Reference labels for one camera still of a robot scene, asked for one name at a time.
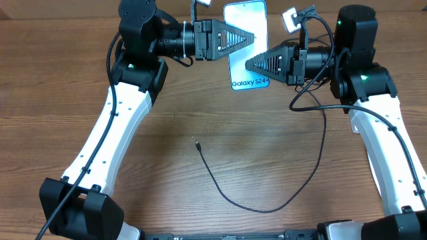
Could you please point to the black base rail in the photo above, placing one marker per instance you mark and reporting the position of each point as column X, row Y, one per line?
column 227, row 236

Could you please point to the blue Galaxy smartphone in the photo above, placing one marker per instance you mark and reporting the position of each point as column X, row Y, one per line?
column 249, row 16

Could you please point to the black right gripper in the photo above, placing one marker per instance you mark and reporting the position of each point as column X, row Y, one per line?
column 291, row 67

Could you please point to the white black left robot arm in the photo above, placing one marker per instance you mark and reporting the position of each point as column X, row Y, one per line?
column 79, row 205

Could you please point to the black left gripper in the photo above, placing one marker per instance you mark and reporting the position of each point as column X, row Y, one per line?
column 214, row 51

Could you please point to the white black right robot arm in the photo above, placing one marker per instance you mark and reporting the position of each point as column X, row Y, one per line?
column 368, row 95

